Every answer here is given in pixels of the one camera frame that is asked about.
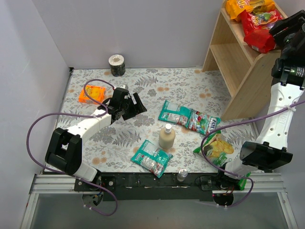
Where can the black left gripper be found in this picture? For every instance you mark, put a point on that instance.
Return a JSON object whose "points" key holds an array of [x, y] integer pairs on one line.
{"points": [[131, 109]]}

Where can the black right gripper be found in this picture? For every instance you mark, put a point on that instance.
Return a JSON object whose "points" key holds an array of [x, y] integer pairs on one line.
{"points": [[279, 28]]}

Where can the red candy bag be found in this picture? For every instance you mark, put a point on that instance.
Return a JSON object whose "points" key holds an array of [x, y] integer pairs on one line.
{"points": [[259, 21], [260, 40]]}

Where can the orange candy bag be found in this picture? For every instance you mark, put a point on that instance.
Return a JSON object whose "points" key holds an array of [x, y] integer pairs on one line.
{"points": [[235, 7]]}

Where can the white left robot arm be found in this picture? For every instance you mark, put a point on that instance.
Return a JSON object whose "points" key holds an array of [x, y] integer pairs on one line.
{"points": [[65, 147]]}

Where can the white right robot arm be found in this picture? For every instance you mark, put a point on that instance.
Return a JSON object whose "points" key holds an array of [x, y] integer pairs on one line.
{"points": [[269, 151]]}

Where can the teal candy bag near edge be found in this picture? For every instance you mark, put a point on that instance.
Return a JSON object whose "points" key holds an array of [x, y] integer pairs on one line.
{"points": [[152, 158]]}

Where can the wooden shelf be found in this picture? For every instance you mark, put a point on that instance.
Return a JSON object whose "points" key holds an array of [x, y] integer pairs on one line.
{"points": [[246, 72]]}

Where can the Fox's candy bag front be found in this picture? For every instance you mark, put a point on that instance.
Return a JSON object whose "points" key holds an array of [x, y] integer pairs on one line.
{"points": [[202, 122]]}

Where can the teal Fox's bag back side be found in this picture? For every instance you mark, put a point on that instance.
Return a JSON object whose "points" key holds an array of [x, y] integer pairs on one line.
{"points": [[175, 114]]}

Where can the beige pump soap bottle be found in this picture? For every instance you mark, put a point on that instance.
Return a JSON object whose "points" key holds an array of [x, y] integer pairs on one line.
{"points": [[167, 136]]}

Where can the orange snack box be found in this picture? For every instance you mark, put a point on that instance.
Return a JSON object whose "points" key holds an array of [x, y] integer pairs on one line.
{"points": [[95, 92]]}

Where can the floral table mat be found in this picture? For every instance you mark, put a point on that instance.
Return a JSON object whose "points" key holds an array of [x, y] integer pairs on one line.
{"points": [[111, 149]]}

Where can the tape roll dark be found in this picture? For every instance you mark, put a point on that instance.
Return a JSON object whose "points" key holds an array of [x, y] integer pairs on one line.
{"points": [[117, 65]]}

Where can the clear small bottle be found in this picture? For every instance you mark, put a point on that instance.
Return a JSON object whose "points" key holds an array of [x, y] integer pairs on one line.
{"points": [[182, 174]]}

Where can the green cassava chips bag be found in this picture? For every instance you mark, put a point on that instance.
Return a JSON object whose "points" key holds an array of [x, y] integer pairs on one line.
{"points": [[218, 151]]}

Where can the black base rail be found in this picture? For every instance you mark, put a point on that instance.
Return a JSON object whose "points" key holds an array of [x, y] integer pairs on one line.
{"points": [[147, 186]]}

